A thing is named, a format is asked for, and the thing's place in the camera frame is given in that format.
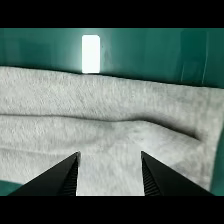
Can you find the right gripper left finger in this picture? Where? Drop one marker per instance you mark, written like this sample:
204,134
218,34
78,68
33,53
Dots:
58,180

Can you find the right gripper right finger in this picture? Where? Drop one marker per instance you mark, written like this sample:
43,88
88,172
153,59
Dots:
165,181

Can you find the light grey garment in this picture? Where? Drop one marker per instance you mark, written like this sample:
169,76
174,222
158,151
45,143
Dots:
110,113

